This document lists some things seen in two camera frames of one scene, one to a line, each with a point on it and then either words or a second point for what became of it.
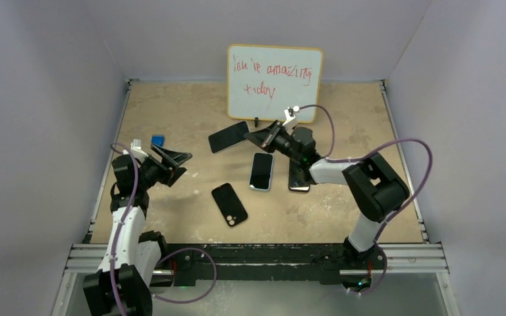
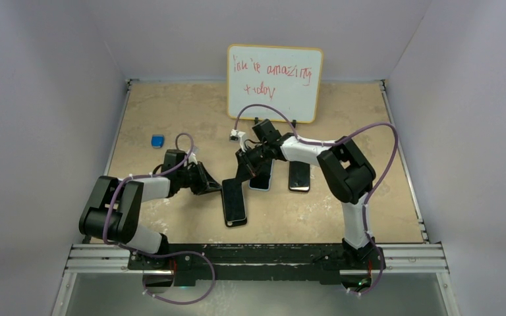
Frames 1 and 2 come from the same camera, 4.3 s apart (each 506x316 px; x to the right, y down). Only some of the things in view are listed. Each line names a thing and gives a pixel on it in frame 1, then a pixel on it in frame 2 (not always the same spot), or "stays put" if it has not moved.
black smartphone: [228, 137] -> [233, 200]
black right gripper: [265, 138] -> [246, 169]
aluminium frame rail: [414, 259] stays put
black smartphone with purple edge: [300, 177] stays put
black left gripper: [173, 160] -> [206, 184]
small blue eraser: [158, 139] stays put
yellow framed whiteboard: [262, 81] stays put
